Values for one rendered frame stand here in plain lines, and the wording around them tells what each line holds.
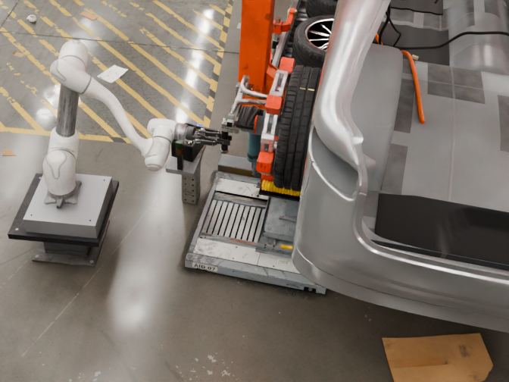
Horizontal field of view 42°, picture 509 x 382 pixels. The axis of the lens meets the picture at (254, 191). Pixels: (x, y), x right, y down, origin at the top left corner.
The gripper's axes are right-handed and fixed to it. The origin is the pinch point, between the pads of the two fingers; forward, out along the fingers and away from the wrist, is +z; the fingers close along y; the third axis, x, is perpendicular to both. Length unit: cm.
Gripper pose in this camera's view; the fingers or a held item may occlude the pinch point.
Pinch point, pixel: (224, 139)
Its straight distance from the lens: 346.1
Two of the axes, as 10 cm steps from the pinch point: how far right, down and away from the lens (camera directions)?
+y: -2.0, 6.7, -7.2
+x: 0.6, -7.2, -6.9
